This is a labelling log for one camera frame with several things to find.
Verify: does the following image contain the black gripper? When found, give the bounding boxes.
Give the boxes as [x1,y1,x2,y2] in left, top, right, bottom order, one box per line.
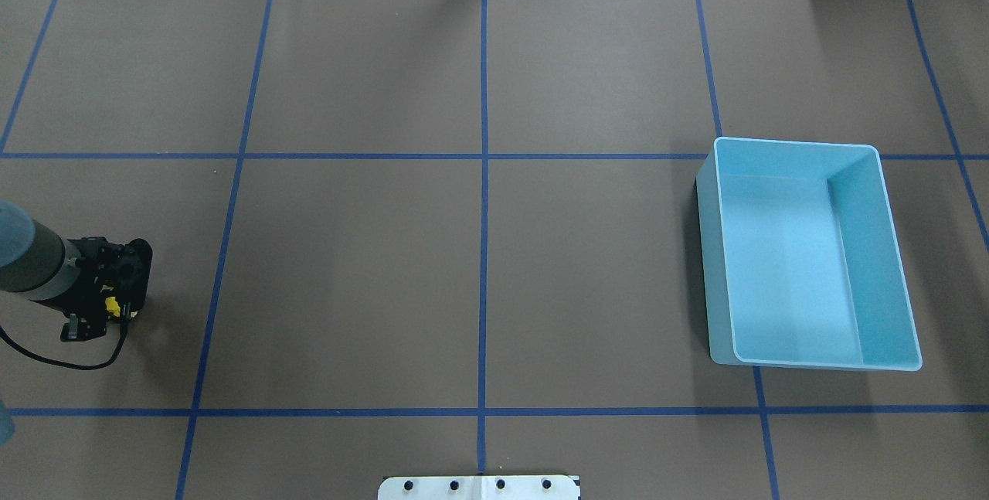
[60,236,153,342]

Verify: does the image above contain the yellow beetle toy car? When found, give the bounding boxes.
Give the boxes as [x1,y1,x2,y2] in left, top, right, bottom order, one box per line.
[104,296,134,324]

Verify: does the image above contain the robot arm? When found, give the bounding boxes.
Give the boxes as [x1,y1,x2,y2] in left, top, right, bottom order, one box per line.
[1,200,153,342]

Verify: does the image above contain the light blue plastic bin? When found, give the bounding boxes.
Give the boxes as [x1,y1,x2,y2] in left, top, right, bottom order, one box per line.
[695,136,924,371]

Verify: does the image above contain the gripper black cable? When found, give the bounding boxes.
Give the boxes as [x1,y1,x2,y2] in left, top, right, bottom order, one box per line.
[0,318,129,372]

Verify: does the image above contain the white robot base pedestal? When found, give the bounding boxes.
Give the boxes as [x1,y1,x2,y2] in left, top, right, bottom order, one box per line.
[377,474,582,499]

